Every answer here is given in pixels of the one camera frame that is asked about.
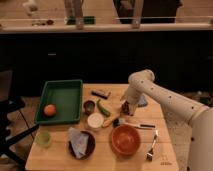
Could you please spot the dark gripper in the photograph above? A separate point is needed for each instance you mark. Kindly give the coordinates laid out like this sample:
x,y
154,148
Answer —
x,y
131,110

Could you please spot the dark grape bunch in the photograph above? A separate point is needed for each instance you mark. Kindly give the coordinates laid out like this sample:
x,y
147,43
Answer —
x,y
125,109

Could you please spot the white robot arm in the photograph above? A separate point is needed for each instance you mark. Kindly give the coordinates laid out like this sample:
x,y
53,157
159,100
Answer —
x,y
195,114

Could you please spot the green chili pepper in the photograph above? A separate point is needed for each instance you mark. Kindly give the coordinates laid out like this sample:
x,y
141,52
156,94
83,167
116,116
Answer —
x,y
103,110

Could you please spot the orange bowl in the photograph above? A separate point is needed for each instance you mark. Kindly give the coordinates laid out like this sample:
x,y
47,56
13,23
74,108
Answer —
x,y
125,140

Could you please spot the white round lid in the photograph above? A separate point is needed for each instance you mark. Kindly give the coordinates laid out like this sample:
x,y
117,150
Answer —
x,y
95,121

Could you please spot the small dark metal cup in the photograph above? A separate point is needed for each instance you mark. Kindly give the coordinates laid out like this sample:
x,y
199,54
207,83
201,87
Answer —
x,y
89,107

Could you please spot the dark brown plate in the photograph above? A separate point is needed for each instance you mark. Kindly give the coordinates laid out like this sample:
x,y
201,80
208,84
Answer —
x,y
89,147

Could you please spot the grey folded cloth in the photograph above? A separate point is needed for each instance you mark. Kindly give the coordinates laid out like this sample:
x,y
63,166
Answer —
x,y
79,142

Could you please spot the green plastic tray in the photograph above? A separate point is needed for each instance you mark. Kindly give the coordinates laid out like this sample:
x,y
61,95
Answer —
x,y
66,96

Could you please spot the orange fruit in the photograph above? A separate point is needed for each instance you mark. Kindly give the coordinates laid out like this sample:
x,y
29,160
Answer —
x,y
50,110

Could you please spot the light green cup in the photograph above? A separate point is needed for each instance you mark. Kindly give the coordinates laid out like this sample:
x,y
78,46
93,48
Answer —
x,y
43,139

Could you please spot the dish brush with white handle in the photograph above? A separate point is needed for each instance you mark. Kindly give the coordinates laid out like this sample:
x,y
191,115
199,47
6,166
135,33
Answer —
x,y
121,121

